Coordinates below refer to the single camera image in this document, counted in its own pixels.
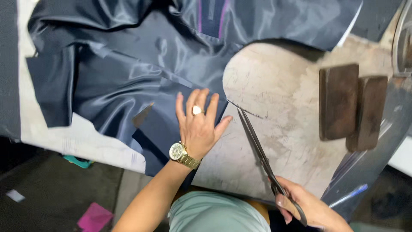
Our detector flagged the person's right hand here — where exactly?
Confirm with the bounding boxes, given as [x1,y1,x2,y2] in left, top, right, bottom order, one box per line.
[268,175,336,228]

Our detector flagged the person's left hand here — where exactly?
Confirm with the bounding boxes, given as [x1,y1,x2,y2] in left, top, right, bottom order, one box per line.
[176,88,233,160]

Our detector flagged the matte navy fabric piece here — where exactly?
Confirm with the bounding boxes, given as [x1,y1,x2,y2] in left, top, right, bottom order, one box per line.
[131,83,230,191]

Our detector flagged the black tailor scissors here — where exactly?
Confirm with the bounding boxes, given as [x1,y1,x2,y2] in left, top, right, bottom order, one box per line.
[237,107,308,227]

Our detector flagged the gold wrist watch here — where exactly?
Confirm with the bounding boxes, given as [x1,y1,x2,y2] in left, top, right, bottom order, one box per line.
[169,142,202,170]

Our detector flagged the blue pen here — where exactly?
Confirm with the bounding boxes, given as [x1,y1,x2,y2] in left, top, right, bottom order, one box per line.
[329,184,369,209]

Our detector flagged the shiny grey fabric strip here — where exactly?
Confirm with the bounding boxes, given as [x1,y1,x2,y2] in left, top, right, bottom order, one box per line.
[321,77,412,223]

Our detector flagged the pale green shirt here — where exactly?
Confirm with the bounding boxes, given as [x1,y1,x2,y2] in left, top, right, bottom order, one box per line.
[168,191,271,232]

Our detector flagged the shiny navy lining fabric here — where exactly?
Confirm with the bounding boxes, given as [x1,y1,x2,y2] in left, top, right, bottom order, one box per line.
[26,0,364,154]

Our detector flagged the brown wooden block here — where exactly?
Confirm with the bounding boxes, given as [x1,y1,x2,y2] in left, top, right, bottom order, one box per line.
[319,63,360,142]
[346,75,389,153]

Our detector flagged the navy pocket piece pink stripes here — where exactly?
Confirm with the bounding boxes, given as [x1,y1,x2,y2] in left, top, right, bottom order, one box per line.
[197,0,230,39]

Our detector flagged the white paper pattern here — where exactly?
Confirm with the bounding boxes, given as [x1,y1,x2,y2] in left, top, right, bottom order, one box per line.
[17,0,147,174]

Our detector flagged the teal fabric scrap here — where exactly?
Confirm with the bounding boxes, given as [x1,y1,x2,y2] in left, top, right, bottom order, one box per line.
[62,155,94,169]

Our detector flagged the pink fabric scrap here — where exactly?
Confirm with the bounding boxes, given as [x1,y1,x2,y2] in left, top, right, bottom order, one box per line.
[77,202,115,232]

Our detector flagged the round metal rim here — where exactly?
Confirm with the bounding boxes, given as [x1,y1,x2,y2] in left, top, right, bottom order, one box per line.
[391,0,412,78]

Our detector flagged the small white scrap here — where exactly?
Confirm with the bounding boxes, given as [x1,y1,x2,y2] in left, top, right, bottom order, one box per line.
[6,189,26,203]

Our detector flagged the dark grey cloth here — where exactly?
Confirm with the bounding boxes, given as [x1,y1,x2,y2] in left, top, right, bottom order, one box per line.
[0,0,22,140]
[350,0,404,43]

